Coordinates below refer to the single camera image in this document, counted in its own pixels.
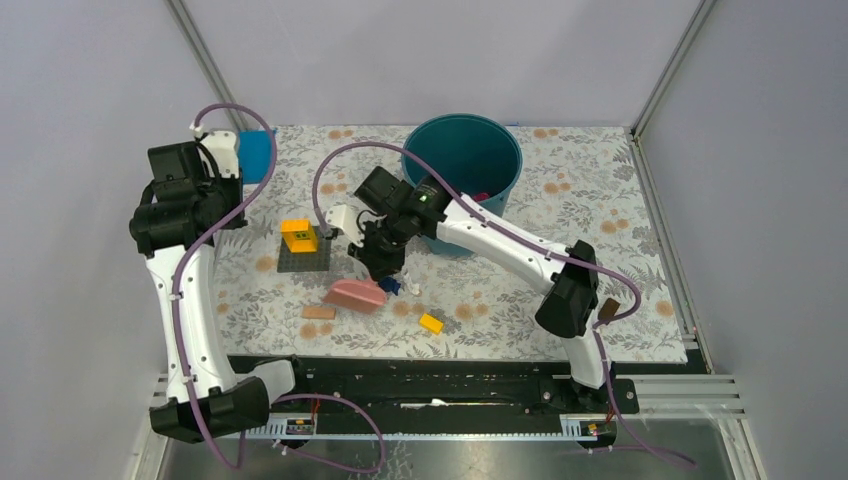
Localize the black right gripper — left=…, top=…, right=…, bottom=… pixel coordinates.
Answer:
left=347, top=211, right=410, bottom=282

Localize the blue plastic dustpan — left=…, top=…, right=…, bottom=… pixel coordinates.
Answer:
left=237, top=130, right=271, bottom=185

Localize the pink hand brush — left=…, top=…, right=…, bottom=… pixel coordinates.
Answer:
left=323, top=278, right=387, bottom=314

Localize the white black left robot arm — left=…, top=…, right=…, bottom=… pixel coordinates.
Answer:
left=129, top=134, right=311, bottom=443

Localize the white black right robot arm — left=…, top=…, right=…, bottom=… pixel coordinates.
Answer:
left=348, top=167, right=614, bottom=412

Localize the dark blue paper scrap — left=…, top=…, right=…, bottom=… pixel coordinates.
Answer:
left=377, top=276, right=402, bottom=296

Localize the white crumpled paper scrap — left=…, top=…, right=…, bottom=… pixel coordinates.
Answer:
left=403, top=271, right=422, bottom=297

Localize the teal plastic bucket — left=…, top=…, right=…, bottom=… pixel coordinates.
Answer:
left=403, top=113, right=523, bottom=217

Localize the yellow toy brick house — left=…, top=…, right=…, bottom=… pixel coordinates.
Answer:
left=280, top=218, right=319, bottom=254

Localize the yellow rectangular block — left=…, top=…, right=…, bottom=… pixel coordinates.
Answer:
left=419, top=314, right=444, bottom=335

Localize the tan wooden block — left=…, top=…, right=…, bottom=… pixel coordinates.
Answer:
left=301, top=306, right=336, bottom=320

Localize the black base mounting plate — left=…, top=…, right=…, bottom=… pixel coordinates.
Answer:
left=247, top=356, right=641, bottom=436

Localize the dark brown wooden block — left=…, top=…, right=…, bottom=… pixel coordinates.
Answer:
left=597, top=298, right=620, bottom=323

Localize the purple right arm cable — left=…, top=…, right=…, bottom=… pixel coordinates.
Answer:
left=311, top=140, right=697, bottom=473

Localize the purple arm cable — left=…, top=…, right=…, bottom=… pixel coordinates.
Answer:
left=170, top=102, right=387, bottom=475
left=311, top=140, right=697, bottom=473

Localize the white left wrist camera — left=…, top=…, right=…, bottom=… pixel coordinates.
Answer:
left=189, top=124, right=241, bottom=181

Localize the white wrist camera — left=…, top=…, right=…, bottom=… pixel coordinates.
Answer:
left=324, top=204, right=365, bottom=246
left=189, top=124, right=241, bottom=181

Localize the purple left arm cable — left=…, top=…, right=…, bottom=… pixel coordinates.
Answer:
left=170, top=102, right=387, bottom=475

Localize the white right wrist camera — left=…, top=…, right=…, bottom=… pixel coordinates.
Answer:
left=324, top=204, right=365, bottom=246

